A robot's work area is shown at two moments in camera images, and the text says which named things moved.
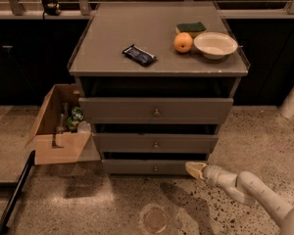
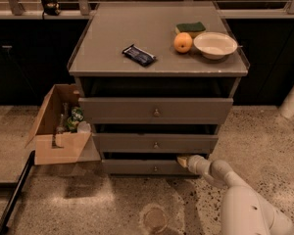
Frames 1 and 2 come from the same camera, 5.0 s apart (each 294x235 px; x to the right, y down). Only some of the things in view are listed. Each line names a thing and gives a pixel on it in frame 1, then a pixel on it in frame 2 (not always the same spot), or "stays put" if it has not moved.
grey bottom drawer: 147,166 stays put
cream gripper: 214,172 → 195,164
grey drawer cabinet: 157,78 stays put
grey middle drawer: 155,143 stays put
